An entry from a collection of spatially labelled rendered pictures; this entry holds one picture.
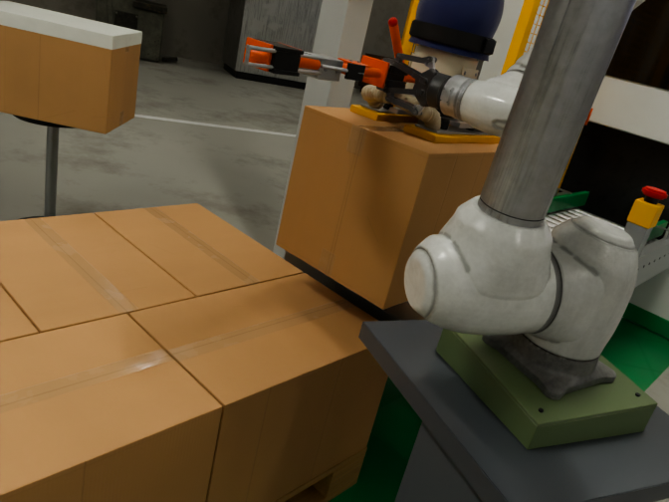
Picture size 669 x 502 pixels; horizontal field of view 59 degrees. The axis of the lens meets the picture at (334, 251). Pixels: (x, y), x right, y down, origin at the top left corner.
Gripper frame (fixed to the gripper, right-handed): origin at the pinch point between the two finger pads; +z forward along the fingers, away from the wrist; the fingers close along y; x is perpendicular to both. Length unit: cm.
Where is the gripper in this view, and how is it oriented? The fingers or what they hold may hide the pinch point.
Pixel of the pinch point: (380, 73)
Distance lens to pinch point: 147.2
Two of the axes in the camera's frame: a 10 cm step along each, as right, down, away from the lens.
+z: -7.0, -4.1, 5.8
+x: 6.8, -1.4, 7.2
